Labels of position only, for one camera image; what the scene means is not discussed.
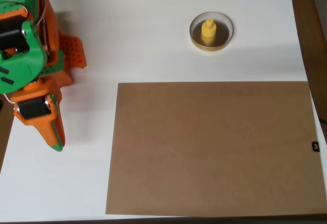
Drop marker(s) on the small black tag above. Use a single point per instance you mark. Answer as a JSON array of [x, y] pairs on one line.
[[315, 146]]

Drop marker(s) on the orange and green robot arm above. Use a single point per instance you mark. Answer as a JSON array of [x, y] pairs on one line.
[[21, 63]]

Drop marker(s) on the small yellow plastic piece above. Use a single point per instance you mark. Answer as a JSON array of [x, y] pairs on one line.
[[208, 33]]

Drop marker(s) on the brown cardboard sheet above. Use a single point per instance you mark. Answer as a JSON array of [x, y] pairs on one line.
[[212, 147]]

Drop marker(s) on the white board sheet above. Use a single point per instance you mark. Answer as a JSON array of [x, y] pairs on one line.
[[153, 42]]

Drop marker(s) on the round shallow metal dish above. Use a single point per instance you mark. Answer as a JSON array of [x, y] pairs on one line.
[[222, 42]]

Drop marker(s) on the orange gripper black servo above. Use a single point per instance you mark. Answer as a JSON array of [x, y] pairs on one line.
[[34, 110]]

